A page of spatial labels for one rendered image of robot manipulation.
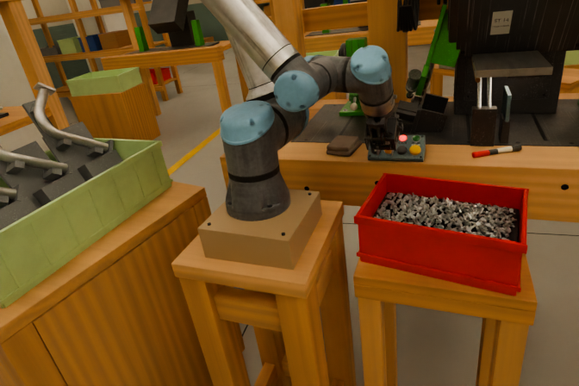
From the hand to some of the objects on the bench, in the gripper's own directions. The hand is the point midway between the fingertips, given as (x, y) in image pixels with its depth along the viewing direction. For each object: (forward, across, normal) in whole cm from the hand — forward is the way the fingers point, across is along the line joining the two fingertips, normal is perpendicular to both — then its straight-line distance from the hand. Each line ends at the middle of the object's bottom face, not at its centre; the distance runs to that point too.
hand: (388, 144), depth 106 cm
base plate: (+26, +21, +24) cm, 41 cm away
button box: (+10, +2, -1) cm, 10 cm away
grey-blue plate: (+15, +30, +12) cm, 35 cm away
